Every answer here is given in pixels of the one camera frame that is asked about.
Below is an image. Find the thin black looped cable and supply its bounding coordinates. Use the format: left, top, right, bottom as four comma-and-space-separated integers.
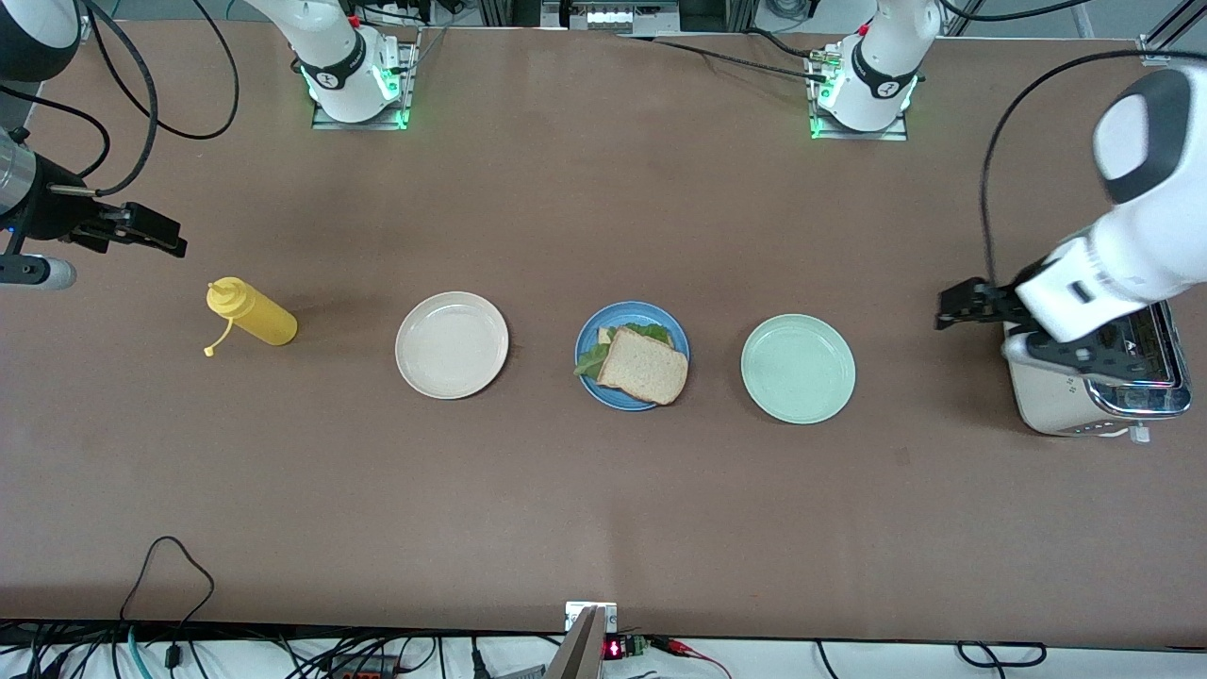
118, 536, 216, 628

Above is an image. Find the aluminium table corner bracket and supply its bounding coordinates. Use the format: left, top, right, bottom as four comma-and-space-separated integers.
1136, 0, 1207, 65

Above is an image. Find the white power strip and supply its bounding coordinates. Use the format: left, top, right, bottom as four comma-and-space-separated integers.
561, 0, 682, 35

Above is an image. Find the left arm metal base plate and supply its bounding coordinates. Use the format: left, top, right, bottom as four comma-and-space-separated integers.
809, 49, 911, 142

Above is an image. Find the blue round plate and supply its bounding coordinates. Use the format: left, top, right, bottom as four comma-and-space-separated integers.
575, 301, 691, 412

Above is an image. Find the green lettuce leaf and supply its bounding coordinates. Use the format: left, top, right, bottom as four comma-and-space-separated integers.
572, 323, 673, 380

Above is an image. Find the yellow squeeze bottle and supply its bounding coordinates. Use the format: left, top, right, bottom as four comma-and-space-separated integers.
204, 276, 299, 357

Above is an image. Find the beige round plate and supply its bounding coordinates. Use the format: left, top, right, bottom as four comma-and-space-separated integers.
394, 290, 510, 401

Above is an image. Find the grey metal camera mount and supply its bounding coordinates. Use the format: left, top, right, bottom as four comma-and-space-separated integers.
542, 602, 619, 679

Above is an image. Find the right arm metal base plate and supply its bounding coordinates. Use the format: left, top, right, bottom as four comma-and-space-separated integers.
311, 38, 418, 131

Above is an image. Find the light green round plate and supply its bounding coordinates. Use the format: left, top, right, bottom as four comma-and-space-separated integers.
740, 313, 857, 425

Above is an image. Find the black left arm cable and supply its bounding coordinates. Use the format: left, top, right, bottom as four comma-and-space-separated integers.
979, 47, 1207, 284

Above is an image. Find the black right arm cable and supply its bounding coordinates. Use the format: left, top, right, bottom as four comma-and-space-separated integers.
0, 0, 241, 199

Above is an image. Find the cream and chrome toaster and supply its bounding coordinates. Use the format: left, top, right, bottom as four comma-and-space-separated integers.
1002, 302, 1195, 446

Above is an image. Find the black coiled cable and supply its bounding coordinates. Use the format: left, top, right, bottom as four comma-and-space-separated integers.
957, 641, 1048, 669

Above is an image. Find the red clip wire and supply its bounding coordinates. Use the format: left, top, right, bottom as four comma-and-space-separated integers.
651, 637, 735, 679

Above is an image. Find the black cable to arm base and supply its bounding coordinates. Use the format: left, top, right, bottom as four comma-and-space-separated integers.
613, 28, 831, 84

